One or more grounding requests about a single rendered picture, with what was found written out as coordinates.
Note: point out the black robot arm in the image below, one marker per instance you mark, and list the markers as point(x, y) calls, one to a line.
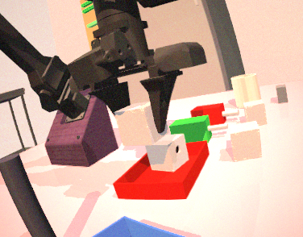
point(49, 76)

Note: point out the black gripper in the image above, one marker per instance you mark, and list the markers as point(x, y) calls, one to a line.
point(163, 66)

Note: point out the dark grey cylinder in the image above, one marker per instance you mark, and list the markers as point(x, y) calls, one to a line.
point(23, 196)

